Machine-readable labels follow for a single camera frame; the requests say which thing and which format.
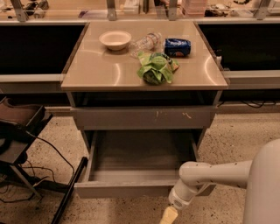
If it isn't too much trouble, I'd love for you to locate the grey drawer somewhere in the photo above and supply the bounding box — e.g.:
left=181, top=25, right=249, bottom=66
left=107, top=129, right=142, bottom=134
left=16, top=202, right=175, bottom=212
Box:
left=71, top=106, right=217, bottom=130
left=73, top=129, right=217, bottom=200

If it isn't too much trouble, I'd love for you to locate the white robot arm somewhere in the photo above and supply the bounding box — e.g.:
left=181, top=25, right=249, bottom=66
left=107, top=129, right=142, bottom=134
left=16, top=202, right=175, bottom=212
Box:
left=159, top=139, right=280, bottom=224

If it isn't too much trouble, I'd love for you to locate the grey top drawer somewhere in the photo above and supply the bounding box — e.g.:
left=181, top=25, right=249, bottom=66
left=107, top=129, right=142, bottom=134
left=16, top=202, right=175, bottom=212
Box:
left=71, top=106, right=217, bottom=130

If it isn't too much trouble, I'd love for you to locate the drawer cabinet with steel top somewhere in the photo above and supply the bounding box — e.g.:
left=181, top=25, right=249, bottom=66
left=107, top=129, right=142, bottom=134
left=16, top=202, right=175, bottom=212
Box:
left=61, top=20, right=228, bottom=144

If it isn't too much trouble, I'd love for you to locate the black floor bar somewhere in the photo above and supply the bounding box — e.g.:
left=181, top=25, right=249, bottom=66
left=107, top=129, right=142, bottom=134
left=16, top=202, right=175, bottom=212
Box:
left=51, top=157, right=88, bottom=224

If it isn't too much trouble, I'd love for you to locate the green chip bag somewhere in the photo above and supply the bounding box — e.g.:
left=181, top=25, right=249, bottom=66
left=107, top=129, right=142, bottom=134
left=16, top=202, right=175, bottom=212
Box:
left=136, top=52, right=179, bottom=85

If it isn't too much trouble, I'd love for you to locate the blue soda can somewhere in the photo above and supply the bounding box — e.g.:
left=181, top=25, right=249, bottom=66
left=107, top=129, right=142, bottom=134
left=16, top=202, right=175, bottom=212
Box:
left=164, top=38, right=191, bottom=57

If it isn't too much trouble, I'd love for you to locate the clear plastic water bottle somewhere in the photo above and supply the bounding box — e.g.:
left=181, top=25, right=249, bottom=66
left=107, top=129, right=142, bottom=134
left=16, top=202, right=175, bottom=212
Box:
left=129, top=32, right=161, bottom=58

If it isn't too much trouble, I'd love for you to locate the black rolling cart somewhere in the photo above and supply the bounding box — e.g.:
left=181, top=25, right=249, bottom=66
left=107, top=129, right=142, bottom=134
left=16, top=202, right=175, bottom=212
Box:
left=0, top=97, right=53, bottom=200

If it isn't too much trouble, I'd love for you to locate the white bowl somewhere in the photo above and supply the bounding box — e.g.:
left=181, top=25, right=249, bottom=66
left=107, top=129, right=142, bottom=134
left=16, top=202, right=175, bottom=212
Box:
left=99, top=31, right=131, bottom=51

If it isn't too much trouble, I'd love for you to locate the left counter bench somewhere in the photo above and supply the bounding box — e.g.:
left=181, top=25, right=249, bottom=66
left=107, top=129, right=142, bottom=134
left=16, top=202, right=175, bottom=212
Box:
left=0, top=21, right=88, bottom=93

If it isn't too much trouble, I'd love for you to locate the black cable on floor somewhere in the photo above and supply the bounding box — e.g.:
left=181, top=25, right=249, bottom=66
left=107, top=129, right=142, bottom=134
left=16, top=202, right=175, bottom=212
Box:
left=0, top=130, right=76, bottom=204

